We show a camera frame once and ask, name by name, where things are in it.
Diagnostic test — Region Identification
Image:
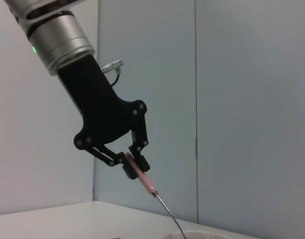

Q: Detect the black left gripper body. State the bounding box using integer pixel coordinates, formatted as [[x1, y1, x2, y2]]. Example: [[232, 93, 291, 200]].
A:
[[57, 53, 149, 150]]

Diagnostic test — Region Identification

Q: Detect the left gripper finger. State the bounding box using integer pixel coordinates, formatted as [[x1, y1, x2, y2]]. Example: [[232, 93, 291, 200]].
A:
[[78, 144, 139, 180], [128, 113, 151, 173]]

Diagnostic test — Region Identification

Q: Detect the pink handled metal spoon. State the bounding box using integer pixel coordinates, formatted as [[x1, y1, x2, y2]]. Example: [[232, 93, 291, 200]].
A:
[[125, 152, 188, 239]]

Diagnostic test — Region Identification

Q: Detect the dark grey ceramic mug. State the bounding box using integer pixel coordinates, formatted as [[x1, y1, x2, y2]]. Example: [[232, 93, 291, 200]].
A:
[[164, 230, 258, 239]]

